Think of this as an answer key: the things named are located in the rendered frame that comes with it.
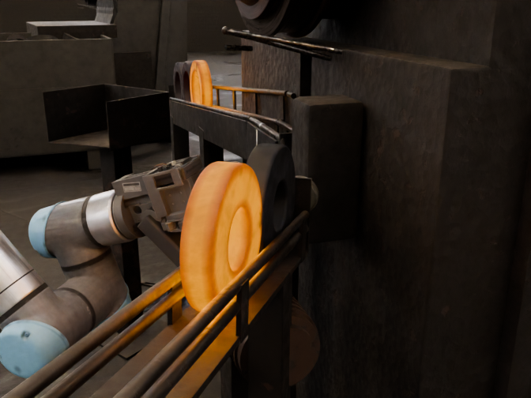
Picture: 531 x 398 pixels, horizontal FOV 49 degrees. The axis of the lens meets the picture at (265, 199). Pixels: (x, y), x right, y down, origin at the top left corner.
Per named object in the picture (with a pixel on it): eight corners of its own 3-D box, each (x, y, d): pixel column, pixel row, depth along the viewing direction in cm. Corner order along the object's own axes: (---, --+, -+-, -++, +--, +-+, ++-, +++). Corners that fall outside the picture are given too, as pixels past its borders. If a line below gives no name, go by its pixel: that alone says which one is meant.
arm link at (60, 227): (70, 250, 91) (49, 200, 89) (129, 238, 87) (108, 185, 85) (38, 272, 84) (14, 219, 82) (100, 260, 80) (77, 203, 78)
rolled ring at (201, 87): (187, 69, 193) (197, 69, 194) (193, 125, 193) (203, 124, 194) (197, 52, 176) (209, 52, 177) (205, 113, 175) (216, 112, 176)
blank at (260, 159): (299, 137, 79) (274, 136, 80) (265, 153, 65) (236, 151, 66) (293, 247, 83) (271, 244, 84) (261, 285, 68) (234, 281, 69)
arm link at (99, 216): (98, 254, 80) (129, 232, 87) (126, 249, 78) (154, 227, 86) (78, 203, 78) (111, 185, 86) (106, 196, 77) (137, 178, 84)
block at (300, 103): (342, 223, 108) (348, 92, 100) (363, 239, 101) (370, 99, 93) (288, 230, 105) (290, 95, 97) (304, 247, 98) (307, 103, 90)
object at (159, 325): (124, 304, 193) (104, 83, 169) (181, 330, 178) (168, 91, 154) (71, 331, 177) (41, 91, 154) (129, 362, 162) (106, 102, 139)
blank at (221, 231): (265, 153, 65) (236, 151, 66) (212, 177, 50) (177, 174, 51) (261, 285, 68) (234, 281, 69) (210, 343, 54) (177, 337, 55)
